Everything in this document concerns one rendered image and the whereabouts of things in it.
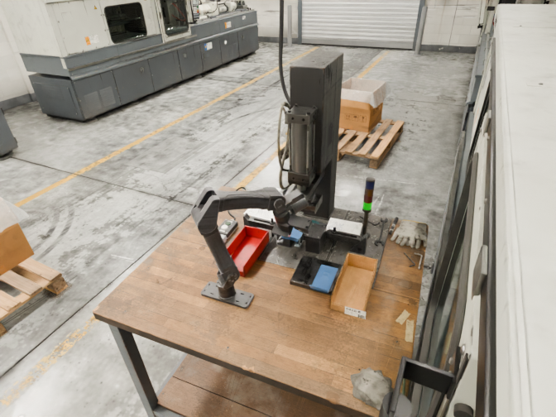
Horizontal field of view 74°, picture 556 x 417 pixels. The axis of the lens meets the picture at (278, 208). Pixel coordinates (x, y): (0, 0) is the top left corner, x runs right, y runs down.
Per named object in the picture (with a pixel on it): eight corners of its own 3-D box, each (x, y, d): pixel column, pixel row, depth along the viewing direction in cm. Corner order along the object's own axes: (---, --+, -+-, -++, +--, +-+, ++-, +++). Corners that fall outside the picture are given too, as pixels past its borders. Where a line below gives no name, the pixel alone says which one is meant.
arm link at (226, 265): (236, 266, 141) (206, 201, 121) (242, 278, 136) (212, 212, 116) (221, 275, 140) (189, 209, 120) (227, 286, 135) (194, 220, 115)
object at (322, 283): (309, 290, 140) (309, 285, 138) (321, 265, 152) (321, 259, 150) (327, 295, 138) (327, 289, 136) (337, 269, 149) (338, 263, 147)
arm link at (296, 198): (300, 198, 140) (290, 174, 132) (311, 209, 133) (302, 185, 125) (274, 214, 138) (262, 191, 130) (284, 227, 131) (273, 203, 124)
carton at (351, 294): (330, 310, 135) (331, 295, 131) (346, 266, 154) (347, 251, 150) (365, 320, 131) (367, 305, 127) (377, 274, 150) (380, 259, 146)
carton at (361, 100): (346, 111, 529) (348, 75, 501) (387, 117, 503) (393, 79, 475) (326, 127, 481) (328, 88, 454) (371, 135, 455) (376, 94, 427)
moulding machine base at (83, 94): (87, 126, 553) (64, 57, 499) (42, 117, 591) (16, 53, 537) (261, 52, 961) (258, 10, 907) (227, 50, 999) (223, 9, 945)
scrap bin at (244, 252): (218, 270, 154) (217, 259, 150) (246, 235, 173) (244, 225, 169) (244, 277, 150) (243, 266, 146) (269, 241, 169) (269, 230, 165)
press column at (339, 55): (301, 215, 185) (302, 56, 143) (309, 203, 194) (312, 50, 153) (328, 221, 180) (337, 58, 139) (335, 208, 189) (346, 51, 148)
